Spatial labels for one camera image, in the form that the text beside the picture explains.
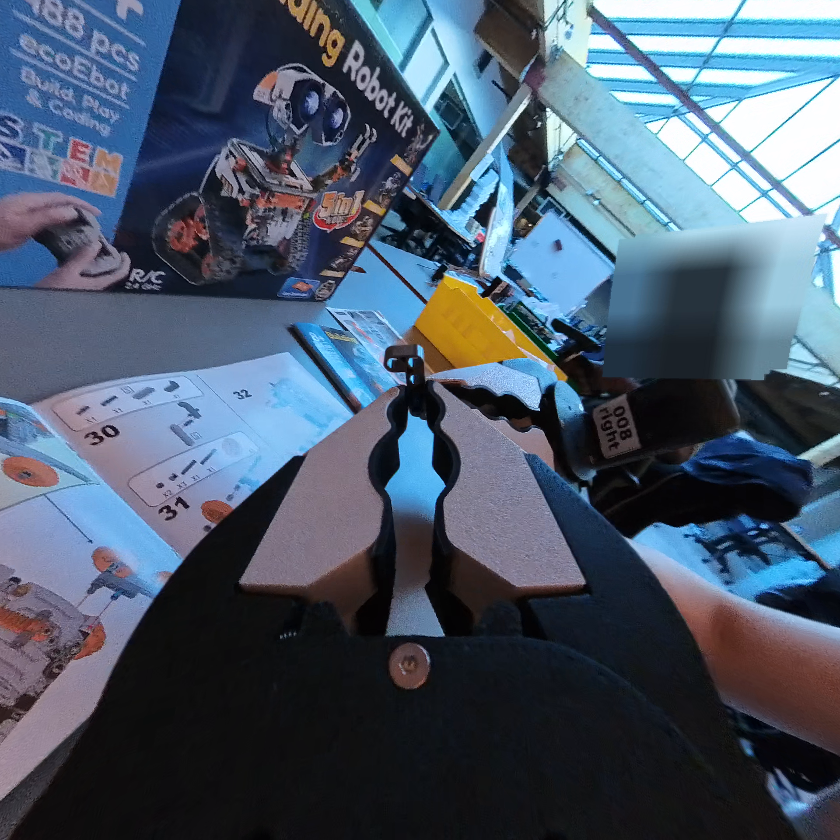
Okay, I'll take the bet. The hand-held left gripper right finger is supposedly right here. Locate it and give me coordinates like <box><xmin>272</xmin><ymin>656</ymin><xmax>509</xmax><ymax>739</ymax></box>
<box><xmin>427</xmin><ymin>382</ymin><xmax>587</xmax><ymax>635</ymax></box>

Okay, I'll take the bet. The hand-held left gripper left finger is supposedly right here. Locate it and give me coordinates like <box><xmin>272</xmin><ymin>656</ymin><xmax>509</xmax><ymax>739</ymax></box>
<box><xmin>239</xmin><ymin>386</ymin><xmax>404</xmax><ymax>635</ymax></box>

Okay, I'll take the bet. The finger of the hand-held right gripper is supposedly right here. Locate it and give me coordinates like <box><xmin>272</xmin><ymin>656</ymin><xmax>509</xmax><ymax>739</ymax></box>
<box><xmin>428</xmin><ymin>360</ymin><xmax>560</xmax><ymax>432</ymax></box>
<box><xmin>489</xmin><ymin>420</ymin><xmax>563</xmax><ymax>469</ymax></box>

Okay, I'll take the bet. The grey holed beam with blue pin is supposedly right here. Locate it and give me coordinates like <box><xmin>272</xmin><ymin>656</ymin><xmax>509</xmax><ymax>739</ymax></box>
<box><xmin>385</xmin><ymin>344</ymin><xmax>427</xmax><ymax>421</ymax></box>

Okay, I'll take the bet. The person's right forearm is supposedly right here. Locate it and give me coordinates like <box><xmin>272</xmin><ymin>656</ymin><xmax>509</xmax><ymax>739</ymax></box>
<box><xmin>630</xmin><ymin>541</ymin><xmax>840</xmax><ymax>754</ymax></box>

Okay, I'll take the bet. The grey desk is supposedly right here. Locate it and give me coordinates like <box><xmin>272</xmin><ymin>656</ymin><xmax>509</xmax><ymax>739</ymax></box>
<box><xmin>0</xmin><ymin>243</ymin><xmax>460</xmax><ymax>637</ymax></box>

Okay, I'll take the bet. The green plastic bin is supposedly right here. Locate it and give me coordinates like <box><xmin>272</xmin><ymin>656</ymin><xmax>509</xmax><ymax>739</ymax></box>
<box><xmin>505</xmin><ymin>301</ymin><xmax>567</xmax><ymax>350</ymax></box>

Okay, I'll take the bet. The yellow plastic bin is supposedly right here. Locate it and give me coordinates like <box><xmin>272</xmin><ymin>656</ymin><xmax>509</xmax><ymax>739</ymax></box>
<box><xmin>413</xmin><ymin>274</ymin><xmax>568</xmax><ymax>383</ymax></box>

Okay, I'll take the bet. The navy jacket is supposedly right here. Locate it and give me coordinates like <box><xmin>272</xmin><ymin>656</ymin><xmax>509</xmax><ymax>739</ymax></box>
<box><xmin>650</xmin><ymin>433</ymin><xmax>815</xmax><ymax>529</ymax></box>

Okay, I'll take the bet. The whiteboard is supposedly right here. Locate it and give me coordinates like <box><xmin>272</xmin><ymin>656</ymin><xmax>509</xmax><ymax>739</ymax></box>
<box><xmin>505</xmin><ymin>210</ymin><xmax>615</xmax><ymax>316</ymax></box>

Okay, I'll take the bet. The robot sticker sheet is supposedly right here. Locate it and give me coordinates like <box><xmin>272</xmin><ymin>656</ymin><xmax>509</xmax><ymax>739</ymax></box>
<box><xmin>326</xmin><ymin>307</ymin><xmax>421</xmax><ymax>370</ymax></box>

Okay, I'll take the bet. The black office chair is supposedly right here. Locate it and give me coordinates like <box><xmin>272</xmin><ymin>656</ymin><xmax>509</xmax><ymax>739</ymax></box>
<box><xmin>686</xmin><ymin>518</ymin><xmax>791</xmax><ymax>585</ymax></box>

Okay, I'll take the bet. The grey table with wooden edge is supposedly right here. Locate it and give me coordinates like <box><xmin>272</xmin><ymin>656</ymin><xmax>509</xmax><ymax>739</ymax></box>
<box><xmin>367</xmin><ymin>239</ymin><xmax>460</xmax><ymax>303</ymax></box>

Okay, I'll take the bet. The wooden easel board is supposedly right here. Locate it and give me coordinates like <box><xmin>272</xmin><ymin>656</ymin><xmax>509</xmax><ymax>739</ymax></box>
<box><xmin>479</xmin><ymin>147</ymin><xmax>518</xmax><ymax>280</ymax></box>

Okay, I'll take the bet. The blue instruction booklet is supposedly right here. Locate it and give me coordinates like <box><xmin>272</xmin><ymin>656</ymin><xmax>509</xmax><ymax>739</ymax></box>
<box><xmin>292</xmin><ymin>323</ymin><xmax>396</xmax><ymax>412</ymax></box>

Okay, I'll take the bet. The open white instruction booklet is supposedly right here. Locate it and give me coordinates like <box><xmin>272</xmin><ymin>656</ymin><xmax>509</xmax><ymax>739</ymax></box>
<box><xmin>0</xmin><ymin>353</ymin><xmax>355</xmax><ymax>802</ymax></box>

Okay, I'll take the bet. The robot kit box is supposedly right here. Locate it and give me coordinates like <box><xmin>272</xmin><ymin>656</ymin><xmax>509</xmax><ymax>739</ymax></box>
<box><xmin>0</xmin><ymin>0</ymin><xmax>439</xmax><ymax>301</ymax></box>

